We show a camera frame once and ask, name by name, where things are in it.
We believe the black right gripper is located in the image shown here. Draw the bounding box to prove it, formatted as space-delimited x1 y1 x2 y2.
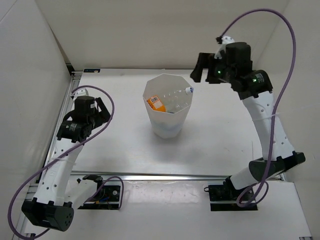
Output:
189 53 235 85

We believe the clear unlabelled plastic bottle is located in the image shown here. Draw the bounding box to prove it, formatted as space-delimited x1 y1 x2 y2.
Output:
160 86 194 114

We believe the orange plastic bottle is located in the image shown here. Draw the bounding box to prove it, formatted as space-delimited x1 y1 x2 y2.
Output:
147 95 166 112

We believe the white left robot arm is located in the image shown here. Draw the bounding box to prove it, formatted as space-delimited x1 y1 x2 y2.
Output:
21 96 111 232

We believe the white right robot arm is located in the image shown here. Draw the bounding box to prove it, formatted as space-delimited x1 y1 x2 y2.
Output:
190 42 306 200

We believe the white octagonal bin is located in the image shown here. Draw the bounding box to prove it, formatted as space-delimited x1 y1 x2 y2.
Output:
142 73 194 139

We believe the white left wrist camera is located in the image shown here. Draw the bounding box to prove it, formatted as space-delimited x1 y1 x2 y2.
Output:
70 87 89 100

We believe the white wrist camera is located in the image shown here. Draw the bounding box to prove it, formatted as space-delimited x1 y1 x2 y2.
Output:
214 36 235 59
70 87 89 100

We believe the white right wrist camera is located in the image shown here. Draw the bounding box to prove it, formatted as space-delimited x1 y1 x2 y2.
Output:
214 36 235 59

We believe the aluminium table edge rail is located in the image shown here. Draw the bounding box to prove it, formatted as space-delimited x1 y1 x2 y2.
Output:
14 63 286 236

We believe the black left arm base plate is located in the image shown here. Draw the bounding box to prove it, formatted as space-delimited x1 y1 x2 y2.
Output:
78 177 124 211

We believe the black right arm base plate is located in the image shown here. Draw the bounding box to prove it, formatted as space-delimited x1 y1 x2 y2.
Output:
204 184 258 212

